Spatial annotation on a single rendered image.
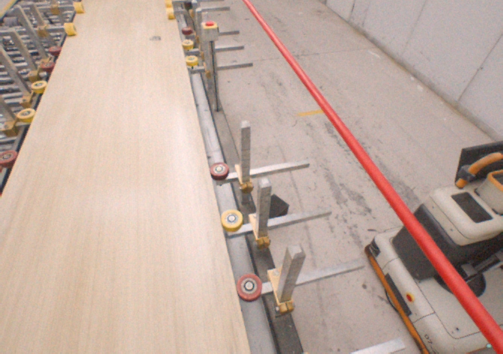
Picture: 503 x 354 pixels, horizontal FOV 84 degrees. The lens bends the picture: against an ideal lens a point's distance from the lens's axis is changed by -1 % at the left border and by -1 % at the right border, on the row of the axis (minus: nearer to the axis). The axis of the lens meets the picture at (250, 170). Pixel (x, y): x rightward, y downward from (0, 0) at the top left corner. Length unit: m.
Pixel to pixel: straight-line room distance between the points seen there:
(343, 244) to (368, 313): 0.45
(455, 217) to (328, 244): 0.90
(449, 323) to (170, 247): 1.40
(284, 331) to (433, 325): 0.90
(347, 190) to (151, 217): 1.69
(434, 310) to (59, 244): 1.70
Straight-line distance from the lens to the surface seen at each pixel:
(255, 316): 1.20
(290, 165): 1.29
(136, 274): 1.01
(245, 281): 0.94
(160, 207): 1.12
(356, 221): 2.25
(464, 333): 1.86
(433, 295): 1.86
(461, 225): 1.45
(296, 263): 0.72
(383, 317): 2.01
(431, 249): 0.19
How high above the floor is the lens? 1.79
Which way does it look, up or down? 48 degrees down
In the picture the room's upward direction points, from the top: 1 degrees clockwise
